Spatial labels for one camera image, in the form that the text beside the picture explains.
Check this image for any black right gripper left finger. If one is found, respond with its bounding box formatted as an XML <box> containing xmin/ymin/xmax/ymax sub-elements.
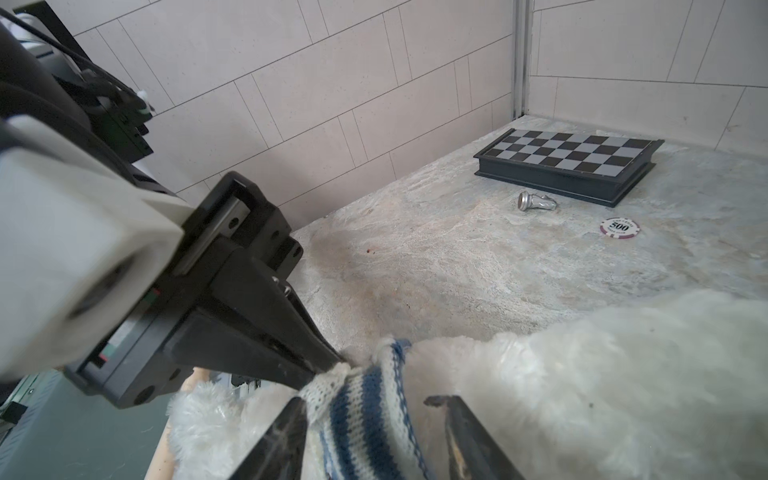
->
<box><xmin>229</xmin><ymin>397</ymin><xmax>308</xmax><ymax>480</ymax></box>

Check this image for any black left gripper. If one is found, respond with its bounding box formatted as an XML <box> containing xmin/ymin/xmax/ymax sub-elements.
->
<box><xmin>63</xmin><ymin>172</ymin><xmax>342</xmax><ymax>409</ymax></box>

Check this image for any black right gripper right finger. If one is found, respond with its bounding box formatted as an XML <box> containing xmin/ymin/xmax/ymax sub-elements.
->
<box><xmin>424</xmin><ymin>395</ymin><xmax>524</xmax><ymax>480</ymax></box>

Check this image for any blue white striped knit sweater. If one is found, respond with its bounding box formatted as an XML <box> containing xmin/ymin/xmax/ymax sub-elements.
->
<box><xmin>298</xmin><ymin>338</ymin><xmax>433</xmax><ymax>479</ymax></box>

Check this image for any white plush teddy bear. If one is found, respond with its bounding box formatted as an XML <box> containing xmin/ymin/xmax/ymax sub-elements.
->
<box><xmin>169</xmin><ymin>290</ymin><xmax>767</xmax><ymax>479</ymax></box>

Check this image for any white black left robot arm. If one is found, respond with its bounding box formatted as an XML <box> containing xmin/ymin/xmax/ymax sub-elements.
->
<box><xmin>1</xmin><ymin>11</ymin><xmax>340</xmax><ymax>408</ymax></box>

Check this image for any small silver metal jar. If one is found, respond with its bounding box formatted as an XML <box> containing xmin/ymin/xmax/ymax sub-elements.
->
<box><xmin>517</xmin><ymin>191</ymin><xmax>558</xmax><ymax>211</ymax></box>

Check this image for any purple white poker chip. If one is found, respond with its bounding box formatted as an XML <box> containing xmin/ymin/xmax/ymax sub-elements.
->
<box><xmin>599</xmin><ymin>217</ymin><xmax>641</xmax><ymax>240</ymax></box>

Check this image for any folded black chess board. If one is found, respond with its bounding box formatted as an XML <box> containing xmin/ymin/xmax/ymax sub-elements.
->
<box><xmin>474</xmin><ymin>128</ymin><xmax>664</xmax><ymax>208</ymax></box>

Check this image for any beige wooden handle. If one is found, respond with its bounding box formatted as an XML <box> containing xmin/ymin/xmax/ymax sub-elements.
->
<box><xmin>144</xmin><ymin>367</ymin><xmax>211</xmax><ymax>480</ymax></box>

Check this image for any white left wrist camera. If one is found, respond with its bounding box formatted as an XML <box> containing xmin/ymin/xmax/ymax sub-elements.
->
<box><xmin>1</xmin><ymin>115</ymin><xmax>192</xmax><ymax>382</ymax></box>

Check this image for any aluminium corner frame post left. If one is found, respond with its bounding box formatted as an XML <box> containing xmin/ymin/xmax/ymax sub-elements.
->
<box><xmin>511</xmin><ymin>0</ymin><xmax>533</xmax><ymax>120</ymax></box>

